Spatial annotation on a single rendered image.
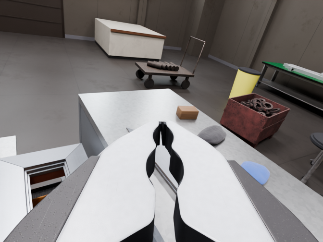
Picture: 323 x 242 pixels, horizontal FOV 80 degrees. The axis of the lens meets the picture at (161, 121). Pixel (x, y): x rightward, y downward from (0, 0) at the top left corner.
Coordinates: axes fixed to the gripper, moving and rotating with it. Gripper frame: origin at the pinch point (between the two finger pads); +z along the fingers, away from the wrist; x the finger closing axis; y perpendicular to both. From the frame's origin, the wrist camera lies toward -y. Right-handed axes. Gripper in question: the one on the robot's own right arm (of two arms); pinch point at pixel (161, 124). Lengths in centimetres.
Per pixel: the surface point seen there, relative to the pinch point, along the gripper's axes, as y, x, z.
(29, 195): 57, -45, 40
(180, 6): -21, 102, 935
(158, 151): 38, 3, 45
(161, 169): 39, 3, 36
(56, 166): 57, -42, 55
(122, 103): 38, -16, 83
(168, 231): 41.3, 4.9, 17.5
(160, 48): 101, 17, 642
